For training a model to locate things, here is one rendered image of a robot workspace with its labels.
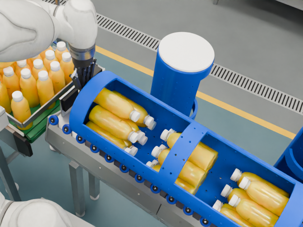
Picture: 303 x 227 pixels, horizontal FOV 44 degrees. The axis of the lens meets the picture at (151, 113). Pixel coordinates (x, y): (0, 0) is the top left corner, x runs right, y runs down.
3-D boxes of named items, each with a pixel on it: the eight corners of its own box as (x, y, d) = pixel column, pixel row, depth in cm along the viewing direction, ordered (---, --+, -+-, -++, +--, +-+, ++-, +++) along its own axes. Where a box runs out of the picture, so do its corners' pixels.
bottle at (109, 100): (94, 84, 144) (133, 108, 139) (103, 83, 151) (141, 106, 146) (87, 101, 146) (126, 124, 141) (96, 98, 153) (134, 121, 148)
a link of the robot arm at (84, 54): (62, 41, 126) (63, 54, 130) (83, 53, 123) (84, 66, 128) (80, 27, 131) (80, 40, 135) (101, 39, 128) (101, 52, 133)
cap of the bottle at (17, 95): (10, 98, 151) (9, 95, 149) (16, 92, 153) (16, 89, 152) (18, 102, 150) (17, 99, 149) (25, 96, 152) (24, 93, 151)
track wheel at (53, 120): (57, 118, 159) (61, 118, 161) (49, 113, 160) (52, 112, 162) (54, 127, 161) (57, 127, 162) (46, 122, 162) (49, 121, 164)
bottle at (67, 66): (80, 85, 183) (78, 57, 168) (69, 93, 179) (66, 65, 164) (69, 77, 185) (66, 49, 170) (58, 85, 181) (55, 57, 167)
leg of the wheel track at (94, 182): (95, 202, 243) (94, 150, 193) (88, 197, 244) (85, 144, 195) (100, 195, 246) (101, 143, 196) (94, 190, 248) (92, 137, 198)
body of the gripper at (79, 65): (82, 41, 135) (83, 60, 142) (66, 54, 130) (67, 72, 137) (98, 51, 133) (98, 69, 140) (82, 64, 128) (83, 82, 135)
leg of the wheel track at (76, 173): (80, 219, 235) (75, 170, 186) (73, 213, 237) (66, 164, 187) (86, 211, 238) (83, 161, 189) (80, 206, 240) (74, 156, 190)
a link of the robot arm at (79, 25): (100, 32, 130) (63, 25, 130) (101, -7, 118) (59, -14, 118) (93, 53, 124) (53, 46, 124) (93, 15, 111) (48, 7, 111)
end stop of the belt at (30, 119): (24, 128, 159) (23, 124, 157) (23, 127, 159) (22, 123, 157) (86, 74, 181) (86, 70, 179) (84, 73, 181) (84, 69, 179)
